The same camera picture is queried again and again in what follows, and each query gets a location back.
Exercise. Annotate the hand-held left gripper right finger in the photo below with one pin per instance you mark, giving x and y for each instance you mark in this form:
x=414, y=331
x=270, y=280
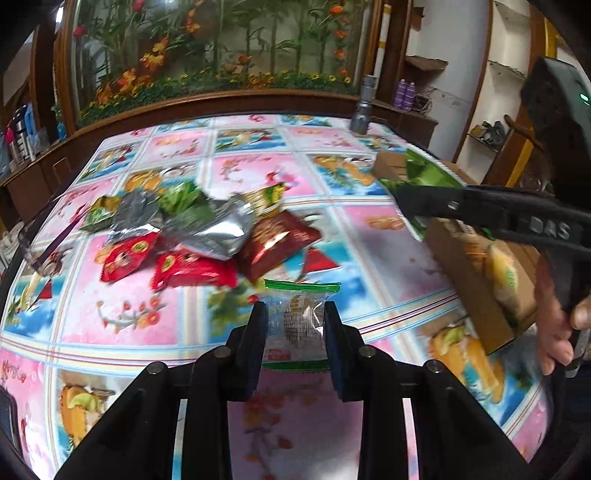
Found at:
x=336, y=355

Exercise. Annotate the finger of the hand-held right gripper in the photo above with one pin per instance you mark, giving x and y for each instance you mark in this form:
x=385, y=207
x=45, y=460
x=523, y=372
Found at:
x=438, y=201

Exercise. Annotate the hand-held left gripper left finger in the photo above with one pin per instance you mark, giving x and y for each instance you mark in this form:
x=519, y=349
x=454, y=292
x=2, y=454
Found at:
x=256, y=355

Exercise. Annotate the green leaf snack packet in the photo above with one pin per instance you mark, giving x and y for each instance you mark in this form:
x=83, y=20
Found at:
x=429, y=168
x=184, y=197

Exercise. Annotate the clear green-edged snack packet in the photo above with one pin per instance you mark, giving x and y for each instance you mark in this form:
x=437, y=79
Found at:
x=295, y=323

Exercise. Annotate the cardboard box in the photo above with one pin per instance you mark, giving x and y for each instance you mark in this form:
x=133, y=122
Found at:
x=455, y=267

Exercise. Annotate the person's right hand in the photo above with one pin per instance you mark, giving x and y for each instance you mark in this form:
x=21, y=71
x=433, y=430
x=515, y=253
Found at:
x=551, y=323

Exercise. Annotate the dark metal clutter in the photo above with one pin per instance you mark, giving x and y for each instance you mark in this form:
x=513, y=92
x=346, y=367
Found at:
x=491, y=131

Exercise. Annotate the purple bottle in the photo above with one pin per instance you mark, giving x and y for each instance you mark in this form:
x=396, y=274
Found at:
x=400, y=94
x=410, y=96

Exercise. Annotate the printed pink tablecloth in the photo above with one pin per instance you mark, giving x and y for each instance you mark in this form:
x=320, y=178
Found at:
x=152, y=318

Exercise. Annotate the dark red snack packet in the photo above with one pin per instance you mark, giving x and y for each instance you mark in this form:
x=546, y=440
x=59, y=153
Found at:
x=272, y=240

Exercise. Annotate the large silver snack packet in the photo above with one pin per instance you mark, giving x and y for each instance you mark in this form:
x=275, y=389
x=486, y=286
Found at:
x=210, y=228

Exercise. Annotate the white tube with yellow band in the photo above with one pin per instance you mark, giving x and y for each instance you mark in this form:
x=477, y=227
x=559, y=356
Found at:
x=382, y=60

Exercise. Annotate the green yellow striped snack packet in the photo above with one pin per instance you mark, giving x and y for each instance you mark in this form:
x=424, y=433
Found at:
x=268, y=196

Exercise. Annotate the small silver snack packet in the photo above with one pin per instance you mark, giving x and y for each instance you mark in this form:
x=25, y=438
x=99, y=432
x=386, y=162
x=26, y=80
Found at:
x=134, y=217

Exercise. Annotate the flower painted glass screen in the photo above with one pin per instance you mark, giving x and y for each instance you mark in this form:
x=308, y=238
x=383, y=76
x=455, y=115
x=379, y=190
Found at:
x=207, y=46

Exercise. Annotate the teal spray bottle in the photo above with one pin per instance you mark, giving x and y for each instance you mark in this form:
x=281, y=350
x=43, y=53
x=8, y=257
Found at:
x=60, y=122

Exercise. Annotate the blue bottle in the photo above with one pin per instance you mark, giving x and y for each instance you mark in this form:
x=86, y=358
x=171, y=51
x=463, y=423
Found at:
x=29, y=124

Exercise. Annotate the wooden post with yellow strip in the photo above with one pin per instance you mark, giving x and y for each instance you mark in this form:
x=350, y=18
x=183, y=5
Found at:
x=521, y=157

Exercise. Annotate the wooden wall shelf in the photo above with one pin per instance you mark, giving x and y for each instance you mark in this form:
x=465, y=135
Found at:
x=427, y=62

